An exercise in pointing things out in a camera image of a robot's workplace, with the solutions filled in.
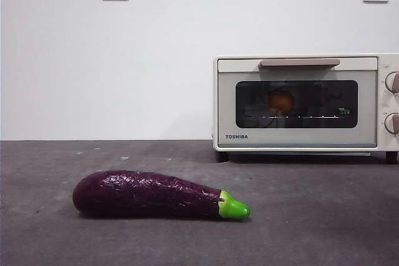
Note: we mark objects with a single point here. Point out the brown potato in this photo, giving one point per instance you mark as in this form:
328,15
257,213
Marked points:
280,102

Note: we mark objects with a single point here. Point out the cream Toshiba toaster oven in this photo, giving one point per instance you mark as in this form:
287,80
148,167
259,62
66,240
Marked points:
381,101

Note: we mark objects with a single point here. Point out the round beige oven knob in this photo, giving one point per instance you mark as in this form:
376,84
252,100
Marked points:
393,82
392,123

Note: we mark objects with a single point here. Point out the purple eggplant with green stem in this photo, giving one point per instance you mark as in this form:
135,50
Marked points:
140,194

